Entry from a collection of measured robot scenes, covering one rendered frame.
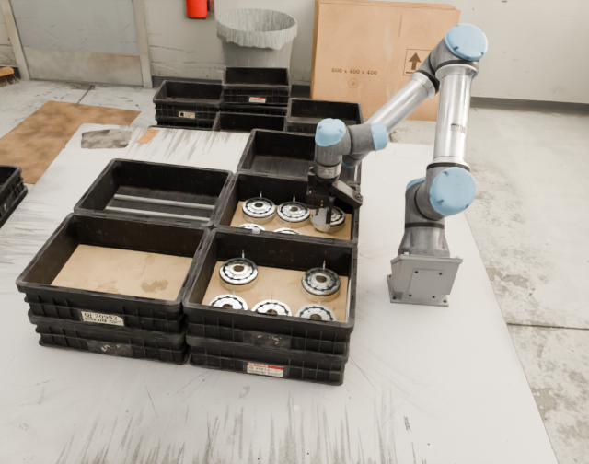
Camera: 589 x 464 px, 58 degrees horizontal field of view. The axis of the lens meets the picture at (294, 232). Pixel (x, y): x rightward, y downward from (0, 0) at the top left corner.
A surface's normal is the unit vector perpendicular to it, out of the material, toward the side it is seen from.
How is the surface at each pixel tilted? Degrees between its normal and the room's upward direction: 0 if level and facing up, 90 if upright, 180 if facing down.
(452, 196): 51
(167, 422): 0
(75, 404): 0
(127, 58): 90
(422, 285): 90
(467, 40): 37
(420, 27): 81
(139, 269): 0
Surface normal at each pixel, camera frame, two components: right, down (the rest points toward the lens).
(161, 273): 0.05, -0.79
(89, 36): -0.04, 0.62
